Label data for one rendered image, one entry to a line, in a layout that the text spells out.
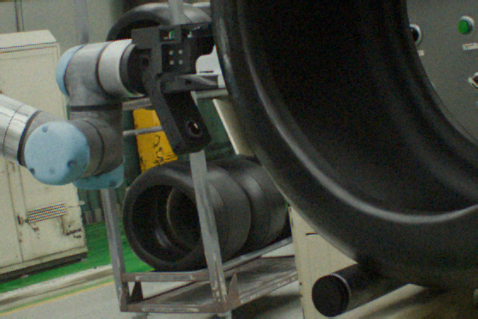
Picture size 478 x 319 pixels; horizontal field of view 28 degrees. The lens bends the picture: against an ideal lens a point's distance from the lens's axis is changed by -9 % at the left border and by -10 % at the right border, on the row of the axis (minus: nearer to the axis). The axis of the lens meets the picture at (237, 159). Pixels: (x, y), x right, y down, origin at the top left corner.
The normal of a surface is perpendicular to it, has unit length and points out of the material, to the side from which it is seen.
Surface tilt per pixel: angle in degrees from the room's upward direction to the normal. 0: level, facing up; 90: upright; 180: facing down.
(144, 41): 90
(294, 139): 54
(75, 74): 86
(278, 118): 62
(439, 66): 90
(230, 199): 71
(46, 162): 90
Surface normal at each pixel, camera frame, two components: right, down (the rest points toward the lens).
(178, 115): 0.54, -0.49
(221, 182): 0.52, -0.71
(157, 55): -0.70, 0.15
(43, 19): 0.80, -0.09
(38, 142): -0.20, 0.08
